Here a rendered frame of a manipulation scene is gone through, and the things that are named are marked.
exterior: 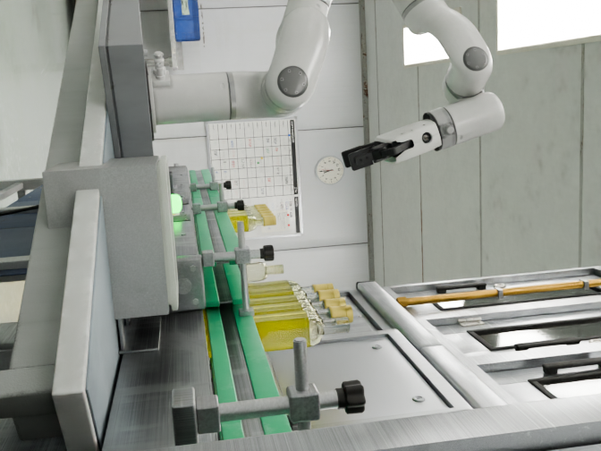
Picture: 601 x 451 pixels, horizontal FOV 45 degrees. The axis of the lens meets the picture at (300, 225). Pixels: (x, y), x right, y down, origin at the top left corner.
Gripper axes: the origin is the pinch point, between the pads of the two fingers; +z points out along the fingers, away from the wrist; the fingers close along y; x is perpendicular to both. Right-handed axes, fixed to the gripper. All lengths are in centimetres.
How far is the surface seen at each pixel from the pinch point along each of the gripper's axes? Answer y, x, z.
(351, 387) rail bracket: -71, -8, 21
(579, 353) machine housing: 5, -56, -35
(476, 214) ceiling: 317, -110, -131
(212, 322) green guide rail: -8.7, -17.5, 34.4
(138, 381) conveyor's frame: -37, -13, 44
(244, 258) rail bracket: -7.3, -8.9, 25.4
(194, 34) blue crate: 530, 68, -5
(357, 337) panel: 21.9, -41.8, 7.2
